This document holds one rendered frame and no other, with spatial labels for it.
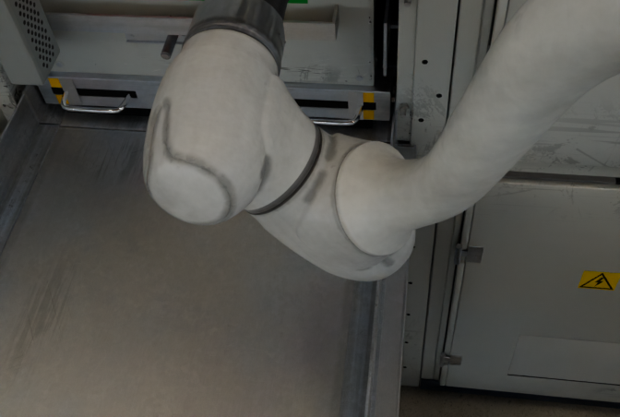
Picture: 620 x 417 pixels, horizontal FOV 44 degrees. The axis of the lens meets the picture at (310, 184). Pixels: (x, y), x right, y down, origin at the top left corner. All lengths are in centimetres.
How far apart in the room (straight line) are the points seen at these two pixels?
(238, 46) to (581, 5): 33
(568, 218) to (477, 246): 16
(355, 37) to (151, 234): 39
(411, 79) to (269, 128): 46
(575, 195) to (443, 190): 63
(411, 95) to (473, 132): 56
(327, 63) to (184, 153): 53
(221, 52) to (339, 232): 18
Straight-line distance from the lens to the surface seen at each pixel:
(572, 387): 177
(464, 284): 140
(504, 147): 51
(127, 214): 111
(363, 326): 96
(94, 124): 124
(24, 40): 105
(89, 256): 109
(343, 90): 110
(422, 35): 99
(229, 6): 69
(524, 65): 44
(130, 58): 116
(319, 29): 99
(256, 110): 62
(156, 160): 60
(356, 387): 92
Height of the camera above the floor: 170
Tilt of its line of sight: 51 degrees down
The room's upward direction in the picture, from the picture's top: 6 degrees counter-clockwise
